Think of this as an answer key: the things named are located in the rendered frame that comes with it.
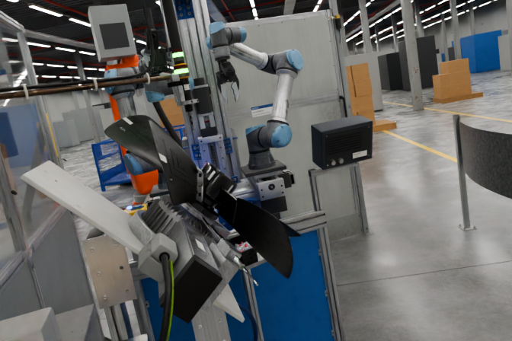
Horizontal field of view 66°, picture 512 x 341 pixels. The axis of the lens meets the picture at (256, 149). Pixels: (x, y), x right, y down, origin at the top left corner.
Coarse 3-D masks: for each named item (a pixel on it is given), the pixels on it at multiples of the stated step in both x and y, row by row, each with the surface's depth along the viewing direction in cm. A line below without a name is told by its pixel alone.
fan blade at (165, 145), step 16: (160, 128) 98; (160, 144) 92; (176, 144) 102; (160, 160) 88; (176, 160) 97; (192, 160) 109; (176, 176) 94; (192, 176) 106; (176, 192) 91; (192, 192) 104
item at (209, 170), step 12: (204, 168) 118; (216, 168) 116; (204, 180) 116; (216, 180) 115; (228, 180) 116; (204, 192) 115; (216, 192) 116; (192, 204) 113; (204, 204) 116; (216, 204) 119; (216, 216) 118
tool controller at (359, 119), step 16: (320, 128) 175; (336, 128) 173; (352, 128) 175; (368, 128) 177; (320, 144) 174; (336, 144) 175; (352, 144) 177; (368, 144) 180; (320, 160) 178; (336, 160) 178; (352, 160) 181
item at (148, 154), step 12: (120, 120) 121; (132, 120) 124; (144, 120) 128; (108, 132) 114; (120, 132) 117; (132, 132) 120; (144, 132) 122; (120, 144) 114; (132, 144) 117; (144, 144) 119; (144, 156) 117; (156, 156) 119
